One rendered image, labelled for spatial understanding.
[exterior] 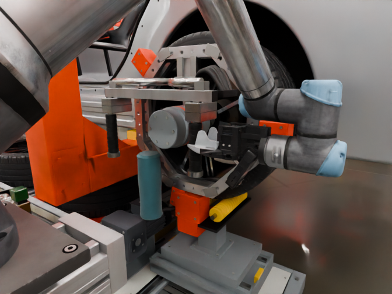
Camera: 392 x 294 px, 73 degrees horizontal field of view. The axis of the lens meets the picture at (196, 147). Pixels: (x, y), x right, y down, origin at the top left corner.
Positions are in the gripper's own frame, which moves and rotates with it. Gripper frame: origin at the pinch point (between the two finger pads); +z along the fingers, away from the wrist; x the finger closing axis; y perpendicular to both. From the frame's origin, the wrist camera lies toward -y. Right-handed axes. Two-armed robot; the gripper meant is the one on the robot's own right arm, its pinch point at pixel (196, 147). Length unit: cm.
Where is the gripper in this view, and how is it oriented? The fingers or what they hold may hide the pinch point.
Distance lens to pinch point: 71.8
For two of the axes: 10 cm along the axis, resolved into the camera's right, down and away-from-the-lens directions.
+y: 0.0, -9.7, -2.5
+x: -5.5, 2.1, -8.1
